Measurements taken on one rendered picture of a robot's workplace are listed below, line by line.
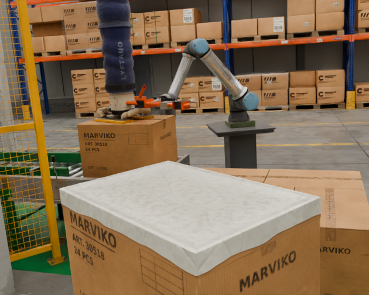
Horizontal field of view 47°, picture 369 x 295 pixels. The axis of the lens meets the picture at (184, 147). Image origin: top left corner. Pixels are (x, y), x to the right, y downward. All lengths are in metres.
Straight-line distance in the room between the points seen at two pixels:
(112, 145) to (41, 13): 8.87
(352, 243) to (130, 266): 1.35
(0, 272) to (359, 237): 1.92
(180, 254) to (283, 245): 0.27
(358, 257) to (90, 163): 1.88
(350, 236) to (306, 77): 8.50
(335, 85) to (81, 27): 6.19
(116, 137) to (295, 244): 2.10
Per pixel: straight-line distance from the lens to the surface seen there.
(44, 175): 3.02
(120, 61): 2.99
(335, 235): 2.14
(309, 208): 1.03
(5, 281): 2.74
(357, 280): 2.24
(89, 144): 3.08
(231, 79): 3.41
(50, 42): 11.51
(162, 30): 10.38
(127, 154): 2.94
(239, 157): 3.66
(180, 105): 2.62
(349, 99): 9.98
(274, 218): 0.93
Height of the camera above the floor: 1.37
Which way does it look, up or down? 12 degrees down
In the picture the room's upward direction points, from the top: 4 degrees counter-clockwise
